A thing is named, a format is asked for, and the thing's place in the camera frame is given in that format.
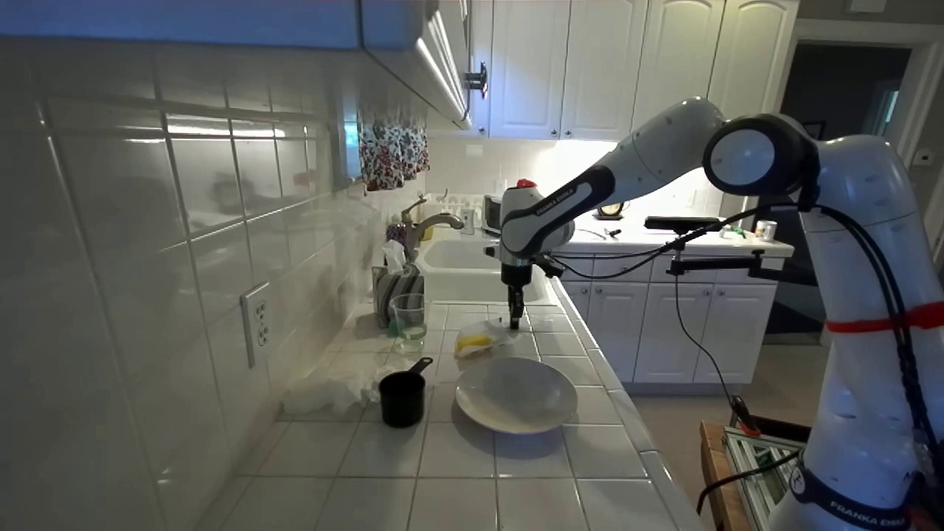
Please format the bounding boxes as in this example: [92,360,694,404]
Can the black measuring cup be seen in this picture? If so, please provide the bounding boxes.
[376,356,430,428]

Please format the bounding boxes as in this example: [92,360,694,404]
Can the floral hanging cloth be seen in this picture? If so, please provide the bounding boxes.
[360,120,430,192]

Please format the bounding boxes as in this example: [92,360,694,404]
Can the white toaster oven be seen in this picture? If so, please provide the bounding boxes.
[480,193,500,236]

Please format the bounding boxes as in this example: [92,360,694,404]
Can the white wall outlet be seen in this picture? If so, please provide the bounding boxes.
[239,282,275,365]

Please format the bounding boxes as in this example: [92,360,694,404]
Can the white crumpled cloth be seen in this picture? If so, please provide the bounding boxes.
[279,378,366,418]

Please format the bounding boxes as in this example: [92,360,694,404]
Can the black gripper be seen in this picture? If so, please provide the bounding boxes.
[500,266,530,326]

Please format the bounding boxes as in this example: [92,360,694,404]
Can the wooden crate with papers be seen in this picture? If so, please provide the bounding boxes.
[696,418,809,531]

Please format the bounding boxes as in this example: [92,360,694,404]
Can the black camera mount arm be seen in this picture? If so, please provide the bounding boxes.
[642,216,781,279]

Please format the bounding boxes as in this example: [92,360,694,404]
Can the small black clock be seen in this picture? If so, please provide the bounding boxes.
[595,204,621,220]

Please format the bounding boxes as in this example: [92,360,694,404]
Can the white cabinets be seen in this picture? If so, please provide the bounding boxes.
[471,0,800,137]
[561,251,775,385]

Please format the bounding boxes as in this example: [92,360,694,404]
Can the bronze kitchen faucet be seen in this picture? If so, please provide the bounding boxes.
[387,193,463,260]

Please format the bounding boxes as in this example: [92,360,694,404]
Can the yellow butter piece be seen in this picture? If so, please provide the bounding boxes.
[455,334,494,356]

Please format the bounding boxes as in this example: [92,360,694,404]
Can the white lower cabinets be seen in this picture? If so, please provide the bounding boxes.
[561,251,775,385]

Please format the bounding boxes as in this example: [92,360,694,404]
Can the dish brush caddy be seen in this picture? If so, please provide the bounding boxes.
[372,266,424,337]

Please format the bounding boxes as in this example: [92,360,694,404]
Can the white kitchen sink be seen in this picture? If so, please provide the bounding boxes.
[419,236,553,303]

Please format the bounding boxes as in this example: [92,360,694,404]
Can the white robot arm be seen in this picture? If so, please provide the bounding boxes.
[499,98,944,531]

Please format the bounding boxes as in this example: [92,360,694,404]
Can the white upper cabinets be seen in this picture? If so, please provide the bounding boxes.
[471,0,800,137]

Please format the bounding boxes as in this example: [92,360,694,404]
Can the white round plate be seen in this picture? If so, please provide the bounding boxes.
[455,356,577,434]

